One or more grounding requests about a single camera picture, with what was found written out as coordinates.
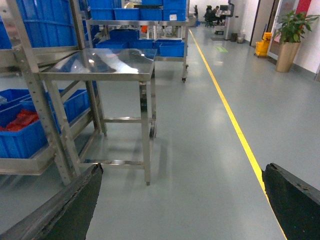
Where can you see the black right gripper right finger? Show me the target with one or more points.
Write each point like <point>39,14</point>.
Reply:
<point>295,203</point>

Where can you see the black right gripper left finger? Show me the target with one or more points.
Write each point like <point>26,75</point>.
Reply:
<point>65,216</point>

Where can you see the blue bin with red bags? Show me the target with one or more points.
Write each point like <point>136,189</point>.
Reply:
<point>24,143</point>

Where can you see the stainless steel shelf rack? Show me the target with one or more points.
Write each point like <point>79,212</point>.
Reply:
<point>47,99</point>

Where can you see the stainless steel small table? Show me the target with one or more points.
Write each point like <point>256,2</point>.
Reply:
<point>110,65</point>

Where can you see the yellow mop bucket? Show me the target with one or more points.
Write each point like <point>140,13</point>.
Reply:
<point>262,46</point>

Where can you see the potted plant in gold pot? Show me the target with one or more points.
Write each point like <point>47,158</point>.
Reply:
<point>293,27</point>

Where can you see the far steel trolley rack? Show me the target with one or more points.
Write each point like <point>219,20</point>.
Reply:
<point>143,24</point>

